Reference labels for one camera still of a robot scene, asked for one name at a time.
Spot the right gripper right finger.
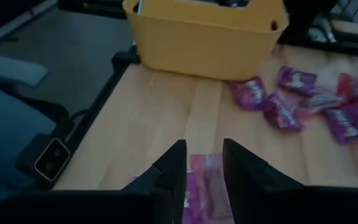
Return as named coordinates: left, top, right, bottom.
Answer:
left=223, top=138, right=304, bottom=224

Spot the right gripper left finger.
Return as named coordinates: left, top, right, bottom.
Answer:
left=121, top=139, right=188, bottom=200

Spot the yellow plastic bin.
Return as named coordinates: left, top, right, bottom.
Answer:
left=122, top=0, right=290, bottom=82

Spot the grey flat pad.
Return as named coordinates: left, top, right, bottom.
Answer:
left=0, top=54, right=50, bottom=88

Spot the small black camera box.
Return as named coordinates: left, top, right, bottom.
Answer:
left=13, top=133, right=71, bottom=188

